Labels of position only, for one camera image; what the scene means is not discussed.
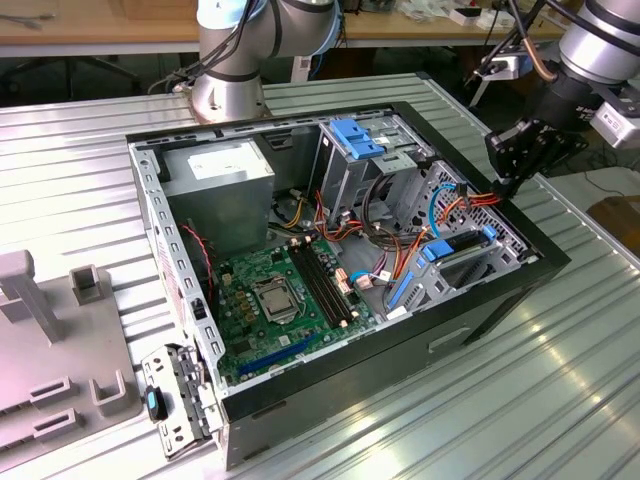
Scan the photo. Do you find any blue expansion slot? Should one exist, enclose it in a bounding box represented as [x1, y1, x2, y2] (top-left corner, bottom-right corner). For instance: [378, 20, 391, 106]
[234, 332, 317, 379]

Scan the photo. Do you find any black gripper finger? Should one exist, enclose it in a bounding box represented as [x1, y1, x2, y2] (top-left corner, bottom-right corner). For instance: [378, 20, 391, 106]
[484, 117, 540, 200]
[503, 128, 590, 200]

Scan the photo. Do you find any wooden desk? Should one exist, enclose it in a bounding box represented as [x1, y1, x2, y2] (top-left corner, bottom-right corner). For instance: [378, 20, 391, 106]
[0, 0, 640, 109]

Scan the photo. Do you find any blue black latch handle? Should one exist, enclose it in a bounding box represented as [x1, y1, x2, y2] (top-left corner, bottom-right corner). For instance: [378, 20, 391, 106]
[143, 383, 169, 422]

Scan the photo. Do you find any green motherboard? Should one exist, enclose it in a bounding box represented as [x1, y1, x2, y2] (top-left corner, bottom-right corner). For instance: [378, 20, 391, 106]
[212, 234, 379, 386]

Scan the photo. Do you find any black open PC case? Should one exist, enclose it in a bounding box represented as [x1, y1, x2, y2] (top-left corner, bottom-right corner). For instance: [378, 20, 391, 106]
[124, 99, 572, 472]

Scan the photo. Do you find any CPU socket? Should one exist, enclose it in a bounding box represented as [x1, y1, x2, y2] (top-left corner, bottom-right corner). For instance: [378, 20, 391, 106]
[249, 279, 301, 326]

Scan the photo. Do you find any square brown base plate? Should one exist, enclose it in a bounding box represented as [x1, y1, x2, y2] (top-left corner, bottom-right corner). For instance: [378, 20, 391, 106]
[180, 84, 275, 126]

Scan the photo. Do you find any orange red wire bundle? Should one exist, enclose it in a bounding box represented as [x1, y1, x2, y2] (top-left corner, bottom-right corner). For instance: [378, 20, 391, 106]
[314, 192, 366, 244]

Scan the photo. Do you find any silver expansion card retainer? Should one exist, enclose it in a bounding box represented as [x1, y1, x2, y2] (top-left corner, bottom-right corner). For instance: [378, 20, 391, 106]
[139, 342, 225, 461]

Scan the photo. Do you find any grey power supply box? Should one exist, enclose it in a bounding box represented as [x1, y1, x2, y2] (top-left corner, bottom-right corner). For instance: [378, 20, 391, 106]
[160, 138, 276, 261]

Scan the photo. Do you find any hard disk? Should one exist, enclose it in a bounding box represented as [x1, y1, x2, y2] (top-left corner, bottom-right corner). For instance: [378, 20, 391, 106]
[387, 224, 500, 312]

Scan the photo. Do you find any black wire bundle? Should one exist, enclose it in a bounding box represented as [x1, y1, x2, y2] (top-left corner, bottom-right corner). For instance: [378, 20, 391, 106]
[360, 172, 401, 251]

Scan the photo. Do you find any red black fan wire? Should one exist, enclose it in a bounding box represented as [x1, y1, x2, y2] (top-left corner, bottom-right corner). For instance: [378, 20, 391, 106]
[179, 223, 215, 304]

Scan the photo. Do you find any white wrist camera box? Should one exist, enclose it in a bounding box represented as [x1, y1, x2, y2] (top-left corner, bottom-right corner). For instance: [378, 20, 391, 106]
[588, 99, 640, 151]
[479, 53, 525, 81]

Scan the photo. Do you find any grey parts rack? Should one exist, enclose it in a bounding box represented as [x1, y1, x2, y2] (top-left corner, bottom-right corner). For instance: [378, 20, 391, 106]
[0, 249, 145, 454]

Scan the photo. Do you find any blue SATA wire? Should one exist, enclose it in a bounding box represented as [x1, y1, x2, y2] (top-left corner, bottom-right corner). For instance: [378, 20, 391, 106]
[348, 182, 460, 289]

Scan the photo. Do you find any silver disk bay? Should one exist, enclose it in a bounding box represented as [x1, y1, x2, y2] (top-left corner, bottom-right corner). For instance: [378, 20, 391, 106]
[382, 224, 544, 321]

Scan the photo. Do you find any silver optical drive cage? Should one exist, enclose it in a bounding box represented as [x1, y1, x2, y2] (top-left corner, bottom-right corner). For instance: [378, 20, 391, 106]
[307, 112, 436, 221]

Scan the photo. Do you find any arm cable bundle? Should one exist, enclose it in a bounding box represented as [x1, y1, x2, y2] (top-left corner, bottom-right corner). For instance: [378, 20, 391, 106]
[147, 0, 266, 96]

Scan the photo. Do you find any yellow black power wire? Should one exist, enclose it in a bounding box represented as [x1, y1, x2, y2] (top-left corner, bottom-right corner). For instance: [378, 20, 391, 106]
[279, 188, 309, 230]

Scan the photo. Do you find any small white box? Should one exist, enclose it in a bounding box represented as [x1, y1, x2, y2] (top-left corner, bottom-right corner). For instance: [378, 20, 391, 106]
[448, 5, 484, 27]

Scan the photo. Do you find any brown cardboard box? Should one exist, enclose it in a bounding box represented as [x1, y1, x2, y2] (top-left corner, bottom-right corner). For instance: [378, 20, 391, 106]
[587, 194, 640, 251]

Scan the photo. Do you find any blue plastic bay latch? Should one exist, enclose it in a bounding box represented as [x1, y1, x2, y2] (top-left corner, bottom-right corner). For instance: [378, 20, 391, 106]
[329, 117, 389, 161]

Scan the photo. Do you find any black RAM slot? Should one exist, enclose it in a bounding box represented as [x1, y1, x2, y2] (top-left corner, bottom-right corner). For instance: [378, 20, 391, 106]
[300, 240, 349, 324]
[292, 241, 342, 326]
[306, 239, 355, 322]
[286, 242, 335, 327]

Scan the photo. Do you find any silver CPU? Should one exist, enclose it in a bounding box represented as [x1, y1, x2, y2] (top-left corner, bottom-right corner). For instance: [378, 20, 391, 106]
[259, 289, 291, 316]

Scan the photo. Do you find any orange red disk power wire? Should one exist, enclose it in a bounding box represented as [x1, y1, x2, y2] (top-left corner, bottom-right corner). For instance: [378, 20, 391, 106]
[389, 185, 504, 281]

